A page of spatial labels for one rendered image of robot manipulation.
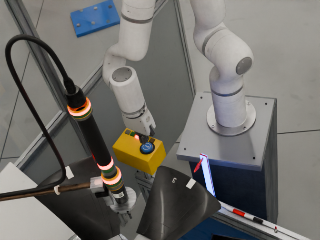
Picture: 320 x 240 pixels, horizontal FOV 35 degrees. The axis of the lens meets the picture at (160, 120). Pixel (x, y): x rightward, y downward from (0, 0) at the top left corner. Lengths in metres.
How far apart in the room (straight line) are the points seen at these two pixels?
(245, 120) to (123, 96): 0.59
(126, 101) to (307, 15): 2.50
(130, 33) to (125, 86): 0.17
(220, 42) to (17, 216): 0.82
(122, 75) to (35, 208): 0.47
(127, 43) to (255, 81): 2.05
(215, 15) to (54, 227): 0.80
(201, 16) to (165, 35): 1.08
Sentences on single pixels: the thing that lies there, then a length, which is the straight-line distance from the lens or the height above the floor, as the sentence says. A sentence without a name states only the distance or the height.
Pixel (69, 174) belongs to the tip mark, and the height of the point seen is 1.43.
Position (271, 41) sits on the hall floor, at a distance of 3.70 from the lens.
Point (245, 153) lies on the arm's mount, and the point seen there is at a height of 0.97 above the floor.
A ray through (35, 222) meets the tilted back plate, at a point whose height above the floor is 1.23.
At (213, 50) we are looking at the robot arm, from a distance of 1.68.
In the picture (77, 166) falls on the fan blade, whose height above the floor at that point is 1.44.
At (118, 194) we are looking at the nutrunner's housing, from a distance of 1.22.
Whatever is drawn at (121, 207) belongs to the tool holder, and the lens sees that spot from 1.25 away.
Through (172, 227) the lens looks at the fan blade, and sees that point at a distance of 1.51.
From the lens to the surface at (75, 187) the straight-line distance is 1.22.
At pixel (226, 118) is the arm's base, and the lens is 1.92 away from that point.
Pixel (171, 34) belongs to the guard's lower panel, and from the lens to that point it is 2.70.
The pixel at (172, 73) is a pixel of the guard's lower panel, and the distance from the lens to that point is 2.81.
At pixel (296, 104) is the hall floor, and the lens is 3.30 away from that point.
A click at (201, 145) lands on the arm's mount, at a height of 0.97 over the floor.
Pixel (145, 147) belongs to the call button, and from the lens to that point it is 1.82.
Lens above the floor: 2.51
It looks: 49 degrees down
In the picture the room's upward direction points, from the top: 16 degrees counter-clockwise
